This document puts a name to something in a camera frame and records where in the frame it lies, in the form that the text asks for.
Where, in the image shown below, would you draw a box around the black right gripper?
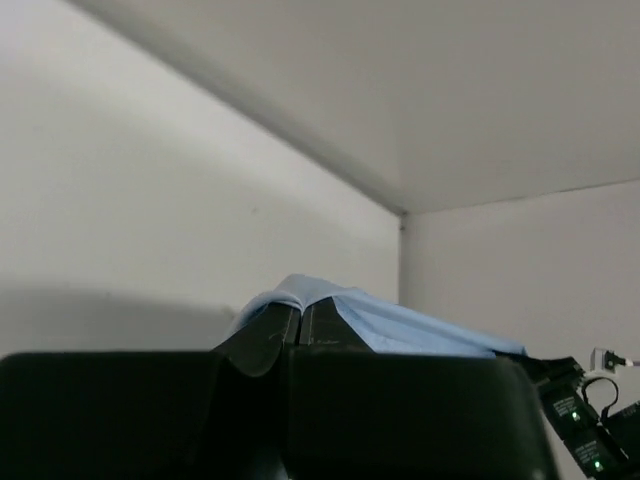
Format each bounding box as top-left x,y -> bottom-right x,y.
496,352 -> 639,475

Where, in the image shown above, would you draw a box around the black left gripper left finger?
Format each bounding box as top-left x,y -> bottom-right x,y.
1,304 -> 301,479

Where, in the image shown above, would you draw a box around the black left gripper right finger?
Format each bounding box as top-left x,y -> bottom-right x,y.
282,301 -> 559,479

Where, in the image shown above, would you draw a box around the light blue pillowcase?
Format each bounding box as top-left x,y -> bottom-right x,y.
226,274 -> 527,358

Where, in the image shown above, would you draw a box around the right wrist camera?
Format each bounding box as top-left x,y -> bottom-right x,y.
590,348 -> 639,375

